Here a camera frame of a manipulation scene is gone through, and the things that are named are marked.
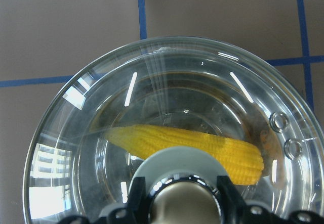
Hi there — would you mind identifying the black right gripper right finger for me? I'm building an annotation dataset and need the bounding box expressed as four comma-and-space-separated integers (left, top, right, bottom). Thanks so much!
217, 175, 323, 223

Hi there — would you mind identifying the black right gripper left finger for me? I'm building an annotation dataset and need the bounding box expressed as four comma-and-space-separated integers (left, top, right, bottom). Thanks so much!
58, 176, 150, 223

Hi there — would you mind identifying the yellow corn cob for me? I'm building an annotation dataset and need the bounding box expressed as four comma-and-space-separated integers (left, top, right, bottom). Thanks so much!
105, 124, 264, 186

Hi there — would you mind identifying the pale green cooking pot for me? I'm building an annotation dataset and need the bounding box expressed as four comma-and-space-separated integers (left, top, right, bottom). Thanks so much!
76, 48, 323, 220

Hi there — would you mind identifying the glass pot lid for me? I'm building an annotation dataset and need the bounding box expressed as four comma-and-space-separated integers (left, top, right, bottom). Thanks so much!
23, 37, 323, 223

